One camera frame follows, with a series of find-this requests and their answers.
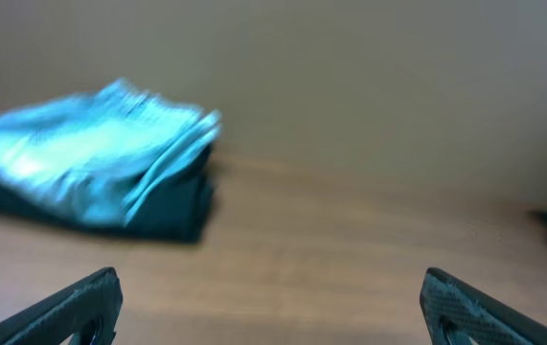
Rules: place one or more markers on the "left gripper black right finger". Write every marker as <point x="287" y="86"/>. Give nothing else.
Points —
<point x="456" y="313"/>

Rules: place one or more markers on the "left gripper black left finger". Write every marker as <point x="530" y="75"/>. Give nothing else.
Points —
<point x="85" y="312"/>

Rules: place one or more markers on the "folded black garment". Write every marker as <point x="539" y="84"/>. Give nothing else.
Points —
<point x="176" y="210"/>

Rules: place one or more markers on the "folded light blue jeans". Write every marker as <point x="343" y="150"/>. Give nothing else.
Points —
<point x="95" y="157"/>

